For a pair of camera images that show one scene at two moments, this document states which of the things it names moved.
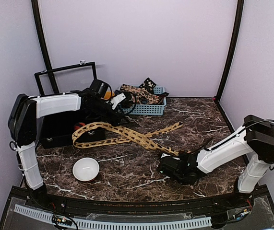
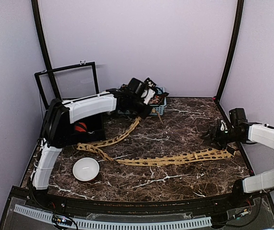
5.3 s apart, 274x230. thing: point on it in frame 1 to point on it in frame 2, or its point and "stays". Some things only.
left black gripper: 115,121 to 143,114
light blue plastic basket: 147,109 stays
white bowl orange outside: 86,169 stays
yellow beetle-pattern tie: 135,137 to 196,156
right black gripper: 185,156 to 215,134
